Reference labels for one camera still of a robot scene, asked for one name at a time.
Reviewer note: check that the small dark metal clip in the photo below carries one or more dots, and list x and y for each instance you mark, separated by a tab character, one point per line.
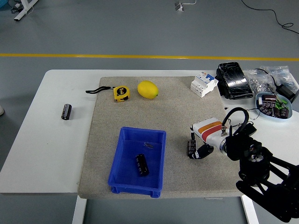
149	145

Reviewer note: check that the small black adapter box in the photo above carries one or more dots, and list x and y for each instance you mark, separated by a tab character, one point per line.
250	129

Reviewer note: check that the dark printed capacitor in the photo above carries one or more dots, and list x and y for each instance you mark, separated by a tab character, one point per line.
266	109

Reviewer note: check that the clear bag of blue parts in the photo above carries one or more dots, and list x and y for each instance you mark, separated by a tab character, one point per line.
283	74

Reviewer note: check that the blue object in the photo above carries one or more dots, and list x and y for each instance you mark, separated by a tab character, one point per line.
3	3

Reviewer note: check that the yellow tape measure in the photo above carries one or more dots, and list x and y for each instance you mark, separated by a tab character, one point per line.
121	93

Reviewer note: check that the white table leg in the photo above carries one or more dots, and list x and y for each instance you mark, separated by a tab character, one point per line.
79	210
248	211

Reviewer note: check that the blue plastic box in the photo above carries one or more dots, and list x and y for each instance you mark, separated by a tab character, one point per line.
123	154

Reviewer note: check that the white stand foot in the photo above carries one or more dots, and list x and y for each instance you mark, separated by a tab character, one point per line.
23	11

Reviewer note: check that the small white connector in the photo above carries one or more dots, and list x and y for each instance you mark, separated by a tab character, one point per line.
260	101

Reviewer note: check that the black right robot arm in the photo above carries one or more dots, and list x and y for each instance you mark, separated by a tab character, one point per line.
257	161

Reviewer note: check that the clear bag of nuts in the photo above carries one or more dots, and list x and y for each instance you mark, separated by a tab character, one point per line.
258	84

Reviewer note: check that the green plastic parts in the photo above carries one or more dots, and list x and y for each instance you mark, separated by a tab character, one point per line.
280	104

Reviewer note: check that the large brown capacitor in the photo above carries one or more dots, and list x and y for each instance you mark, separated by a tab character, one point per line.
269	98

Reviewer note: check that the white floor socket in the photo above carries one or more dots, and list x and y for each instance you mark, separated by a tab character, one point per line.
179	6

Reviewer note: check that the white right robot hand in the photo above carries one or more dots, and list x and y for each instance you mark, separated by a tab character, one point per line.
210	131

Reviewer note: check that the white circuit breaker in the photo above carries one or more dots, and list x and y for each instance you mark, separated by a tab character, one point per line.
203	85

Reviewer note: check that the dark brown capacitor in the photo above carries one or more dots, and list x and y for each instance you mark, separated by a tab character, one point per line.
284	112
276	113

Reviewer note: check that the light blue bowl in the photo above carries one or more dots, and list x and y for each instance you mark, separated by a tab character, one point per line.
276	119

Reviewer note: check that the dark brown cylindrical battery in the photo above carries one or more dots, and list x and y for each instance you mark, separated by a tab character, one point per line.
142	165

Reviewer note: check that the black wrapped pack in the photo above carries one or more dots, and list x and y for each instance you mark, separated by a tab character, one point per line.
234	80

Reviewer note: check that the yellow lemon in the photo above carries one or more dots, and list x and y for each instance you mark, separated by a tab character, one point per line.
147	89

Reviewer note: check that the white object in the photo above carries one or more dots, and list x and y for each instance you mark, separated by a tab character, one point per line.
1	110

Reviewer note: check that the grey-brown mat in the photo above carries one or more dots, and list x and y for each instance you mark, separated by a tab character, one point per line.
175	112

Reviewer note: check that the black power adapter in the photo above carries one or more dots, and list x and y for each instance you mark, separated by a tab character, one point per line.
286	91

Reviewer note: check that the black cylindrical battery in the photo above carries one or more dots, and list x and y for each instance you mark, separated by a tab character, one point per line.
192	147
66	112

